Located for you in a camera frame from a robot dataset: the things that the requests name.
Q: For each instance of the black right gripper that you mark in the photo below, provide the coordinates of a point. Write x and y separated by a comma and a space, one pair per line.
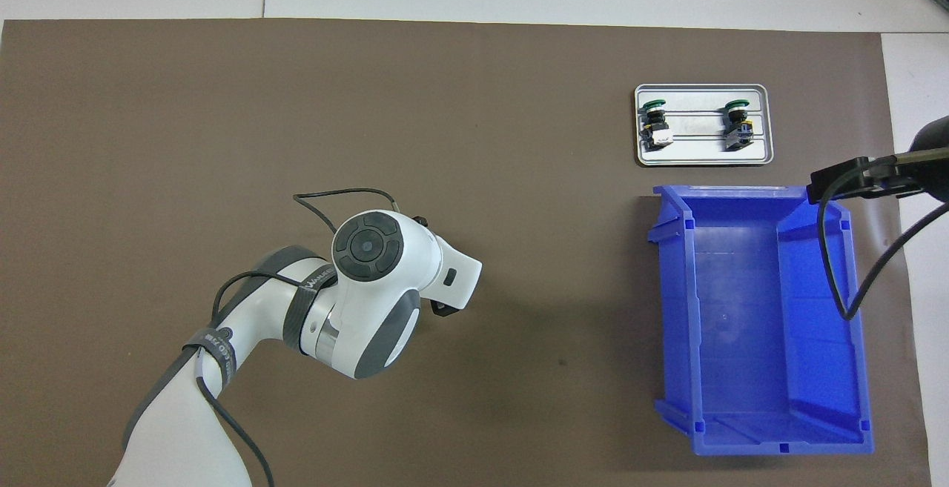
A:
936, 172

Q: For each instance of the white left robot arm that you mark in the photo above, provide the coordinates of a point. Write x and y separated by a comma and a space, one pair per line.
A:
371, 279

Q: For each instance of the grey metal tray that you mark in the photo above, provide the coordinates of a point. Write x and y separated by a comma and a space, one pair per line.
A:
697, 150

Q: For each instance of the brown table mat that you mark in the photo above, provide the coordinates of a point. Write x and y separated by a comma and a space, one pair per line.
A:
519, 101

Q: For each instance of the blue plastic storage bin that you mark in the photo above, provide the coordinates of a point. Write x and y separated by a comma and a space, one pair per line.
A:
741, 324

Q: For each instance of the green push button switch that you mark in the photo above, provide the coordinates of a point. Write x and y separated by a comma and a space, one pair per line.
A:
738, 131
656, 127

